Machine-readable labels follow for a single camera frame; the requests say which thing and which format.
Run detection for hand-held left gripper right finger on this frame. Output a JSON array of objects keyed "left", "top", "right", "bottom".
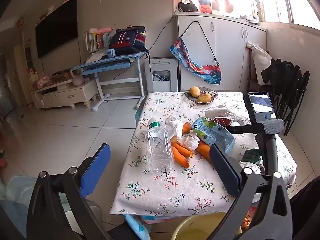
[{"left": 207, "top": 144, "right": 293, "bottom": 240}]

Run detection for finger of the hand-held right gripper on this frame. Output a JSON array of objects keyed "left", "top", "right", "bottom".
[{"left": 224, "top": 125, "right": 260, "bottom": 134}]

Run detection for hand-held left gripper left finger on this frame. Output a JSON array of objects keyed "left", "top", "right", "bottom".
[{"left": 26, "top": 143, "right": 111, "bottom": 240}]

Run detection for red snack bag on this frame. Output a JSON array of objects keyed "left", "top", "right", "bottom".
[{"left": 212, "top": 116, "right": 233, "bottom": 127}]

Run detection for white plastic bag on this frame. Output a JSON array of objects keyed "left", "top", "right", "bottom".
[{"left": 204, "top": 104, "right": 250, "bottom": 125}]

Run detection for green blue drink carton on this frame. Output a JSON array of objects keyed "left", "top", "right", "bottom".
[{"left": 191, "top": 116, "right": 236, "bottom": 155}]

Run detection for balled white tissue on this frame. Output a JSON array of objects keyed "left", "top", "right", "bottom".
[{"left": 180, "top": 133, "right": 200, "bottom": 151}]

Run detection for large white tissue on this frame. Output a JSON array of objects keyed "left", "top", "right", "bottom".
[{"left": 165, "top": 116, "right": 184, "bottom": 139}]

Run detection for yellow bucket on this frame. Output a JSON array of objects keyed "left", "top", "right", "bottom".
[{"left": 171, "top": 211, "right": 242, "bottom": 240}]

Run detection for clear plastic bottle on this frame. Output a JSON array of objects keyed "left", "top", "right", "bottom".
[{"left": 146, "top": 117, "right": 175, "bottom": 173}]

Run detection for white crumpled paper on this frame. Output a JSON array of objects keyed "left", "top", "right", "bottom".
[{"left": 239, "top": 160, "right": 262, "bottom": 174}]

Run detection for green wrapper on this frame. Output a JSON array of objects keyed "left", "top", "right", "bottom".
[{"left": 242, "top": 149, "right": 263, "bottom": 164}]

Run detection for black folding chairs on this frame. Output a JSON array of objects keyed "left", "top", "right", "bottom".
[{"left": 261, "top": 58, "right": 310, "bottom": 137}]

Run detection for black cloth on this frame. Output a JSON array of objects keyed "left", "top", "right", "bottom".
[{"left": 261, "top": 58, "right": 300, "bottom": 85}]

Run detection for grey fruit bowl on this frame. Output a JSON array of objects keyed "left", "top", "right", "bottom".
[{"left": 184, "top": 87, "right": 218, "bottom": 104}]

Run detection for wooden chair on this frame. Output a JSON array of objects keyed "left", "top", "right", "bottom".
[{"left": 246, "top": 41, "right": 270, "bottom": 93}]

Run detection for white sack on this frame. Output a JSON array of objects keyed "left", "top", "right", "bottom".
[{"left": 251, "top": 44, "right": 273, "bottom": 85}]

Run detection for floral tablecloth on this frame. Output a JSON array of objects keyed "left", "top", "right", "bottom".
[{"left": 110, "top": 91, "right": 298, "bottom": 215}]

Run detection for blue patterned cloth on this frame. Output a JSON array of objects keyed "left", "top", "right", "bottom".
[{"left": 124, "top": 214, "right": 150, "bottom": 240}]

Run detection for white cabinet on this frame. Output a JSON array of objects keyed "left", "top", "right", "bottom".
[{"left": 175, "top": 11, "right": 268, "bottom": 92}]

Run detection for cream television stand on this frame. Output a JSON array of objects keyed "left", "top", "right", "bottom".
[{"left": 30, "top": 79, "right": 99, "bottom": 109}]

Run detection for pale teal stool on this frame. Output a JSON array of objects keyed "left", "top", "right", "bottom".
[{"left": 0, "top": 175, "right": 65, "bottom": 240}]

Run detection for person's dark clothing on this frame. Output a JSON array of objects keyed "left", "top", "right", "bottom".
[{"left": 287, "top": 177, "right": 320, "bottom": 240}]

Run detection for pink kettle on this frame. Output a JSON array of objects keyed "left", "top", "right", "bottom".
[{"left": 70, "top": 69, "right": 85, "bottom": 87}]

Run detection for white air purifier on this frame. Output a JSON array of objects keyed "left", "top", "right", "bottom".
[{"left": 144, "top": 57, "right": 178, "bottom": 93}]

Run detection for blue tilting study desk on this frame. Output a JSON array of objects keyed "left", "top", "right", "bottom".
[{"left": 71, "top": 51, "right": 150, "bottom": 112}]

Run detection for orange container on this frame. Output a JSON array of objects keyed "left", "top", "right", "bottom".
[{"left": 199, "top": 0, "right": 213, "bottom": 13}]

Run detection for black shoes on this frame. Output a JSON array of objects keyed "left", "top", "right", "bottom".
[{"left": 177, "top": 2, "right": 199, "bottom": 12}]

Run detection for row of books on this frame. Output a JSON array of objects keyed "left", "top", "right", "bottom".
[{"left": 84, "top": 29, "right": 110, "bottom": 53}]

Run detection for dark blue red backpack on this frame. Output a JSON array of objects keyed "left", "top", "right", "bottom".
[{"left": 109, "top": 26, "right": 148, "bottom": 55}]

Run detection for colourful drawstring bag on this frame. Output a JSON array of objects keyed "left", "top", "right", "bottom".
[{"left": 170, "top": 21, "right": 223, "bottom": 85}]

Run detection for black wall television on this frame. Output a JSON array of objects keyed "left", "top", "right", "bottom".
[{"left": 35, "top": 0, "right": 78, "bottom": 58}]

